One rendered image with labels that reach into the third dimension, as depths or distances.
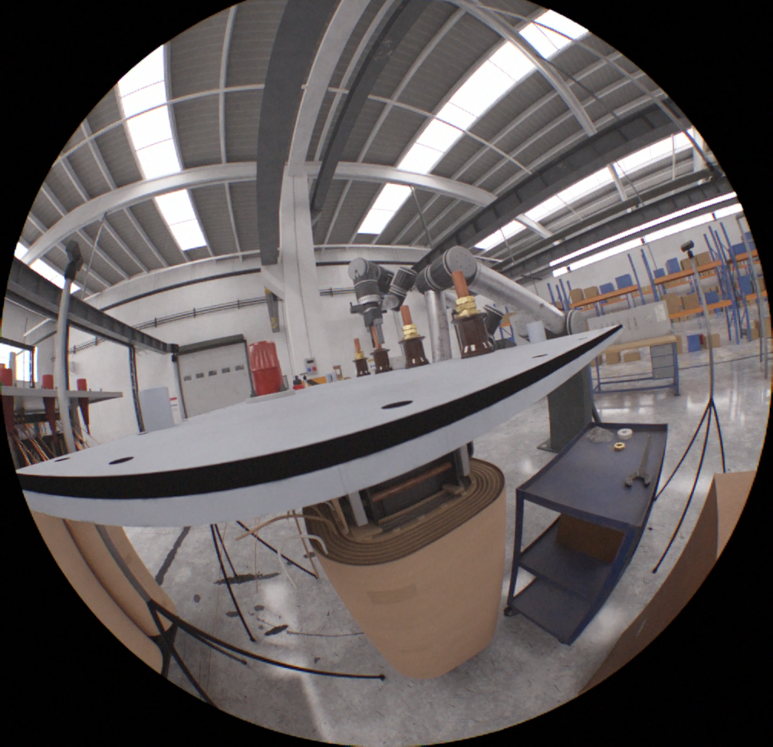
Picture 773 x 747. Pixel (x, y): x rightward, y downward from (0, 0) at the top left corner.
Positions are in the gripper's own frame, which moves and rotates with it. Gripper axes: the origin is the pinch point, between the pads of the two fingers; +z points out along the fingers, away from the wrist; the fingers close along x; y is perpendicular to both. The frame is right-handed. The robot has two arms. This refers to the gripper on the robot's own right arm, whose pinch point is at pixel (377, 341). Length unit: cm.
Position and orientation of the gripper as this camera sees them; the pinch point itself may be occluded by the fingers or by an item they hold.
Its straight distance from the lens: 101.4
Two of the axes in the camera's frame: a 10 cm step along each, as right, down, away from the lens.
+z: 2.1, 9.8, -0.3
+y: 9.3, -1.9, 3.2
